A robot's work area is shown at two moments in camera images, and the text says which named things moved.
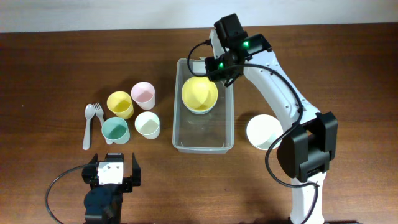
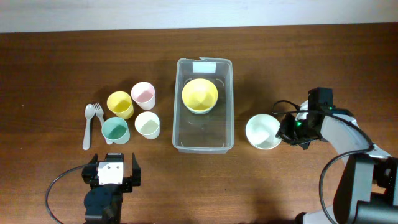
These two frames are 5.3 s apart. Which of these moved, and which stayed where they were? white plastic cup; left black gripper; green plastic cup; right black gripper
Moved: right black gripper
Stayed: green plastic cup; white plastic cup; left black gripper
